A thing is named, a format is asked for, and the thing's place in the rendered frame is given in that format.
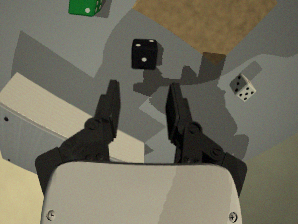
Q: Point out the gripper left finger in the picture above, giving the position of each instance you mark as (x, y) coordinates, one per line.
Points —
(92, 141)

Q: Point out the white die with black pips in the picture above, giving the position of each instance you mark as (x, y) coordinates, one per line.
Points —
(242, 87)

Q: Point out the green die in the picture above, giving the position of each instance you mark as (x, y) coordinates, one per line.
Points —
(84, 7)

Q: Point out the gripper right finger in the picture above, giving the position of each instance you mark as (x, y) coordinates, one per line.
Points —
(196, 146)

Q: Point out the tan mottled mat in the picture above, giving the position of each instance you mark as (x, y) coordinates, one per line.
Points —
(212, 27)

